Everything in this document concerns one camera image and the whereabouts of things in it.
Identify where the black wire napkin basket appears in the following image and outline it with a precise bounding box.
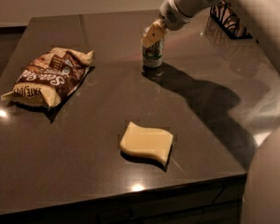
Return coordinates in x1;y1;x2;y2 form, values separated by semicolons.
210;0;251;39

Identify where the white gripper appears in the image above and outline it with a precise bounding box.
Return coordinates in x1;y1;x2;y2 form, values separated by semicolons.
141;0;219;49

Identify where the brown chip bag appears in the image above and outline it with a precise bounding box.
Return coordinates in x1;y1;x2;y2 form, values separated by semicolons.
1;48;94;108

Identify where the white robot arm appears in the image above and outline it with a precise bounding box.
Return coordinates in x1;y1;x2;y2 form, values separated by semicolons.
142;0;280;224

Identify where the yellow wavy sponge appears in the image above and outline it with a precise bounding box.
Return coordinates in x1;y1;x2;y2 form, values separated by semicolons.
119;121;174;166

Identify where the green white 7up can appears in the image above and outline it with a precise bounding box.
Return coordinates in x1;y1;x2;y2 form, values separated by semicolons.
142;38;164;68

